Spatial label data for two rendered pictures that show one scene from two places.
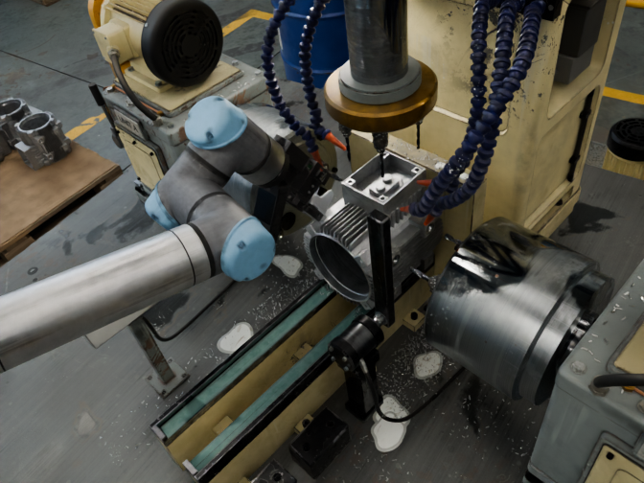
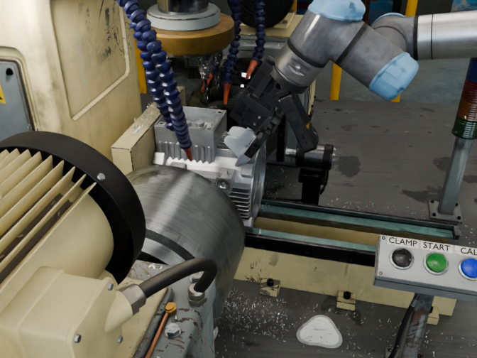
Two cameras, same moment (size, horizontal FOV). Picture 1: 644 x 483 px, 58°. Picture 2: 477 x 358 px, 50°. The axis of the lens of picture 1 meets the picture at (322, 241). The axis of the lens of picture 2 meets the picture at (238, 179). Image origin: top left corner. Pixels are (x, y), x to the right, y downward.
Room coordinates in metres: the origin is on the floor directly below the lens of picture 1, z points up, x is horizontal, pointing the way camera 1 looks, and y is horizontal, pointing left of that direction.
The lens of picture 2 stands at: (1.30, 0.66, 1.59)
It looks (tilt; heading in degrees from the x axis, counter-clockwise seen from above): 32 degrees down; 232
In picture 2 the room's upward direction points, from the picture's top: straight up
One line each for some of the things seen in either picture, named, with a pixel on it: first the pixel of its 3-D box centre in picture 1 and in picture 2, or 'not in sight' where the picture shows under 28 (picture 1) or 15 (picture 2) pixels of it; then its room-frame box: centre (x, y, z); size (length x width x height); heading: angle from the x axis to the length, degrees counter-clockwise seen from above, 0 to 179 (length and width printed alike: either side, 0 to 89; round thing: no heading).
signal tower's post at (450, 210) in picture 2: not in sight; (463, 140); (0.22, 0.13, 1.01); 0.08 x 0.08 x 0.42; 39
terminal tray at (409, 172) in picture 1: (384, 190); (192, 133); (0.81, -0.13, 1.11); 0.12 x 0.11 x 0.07; 129
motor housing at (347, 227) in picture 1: (373, 238); (212, 175); (0.79, -0.10, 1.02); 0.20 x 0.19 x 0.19; 129
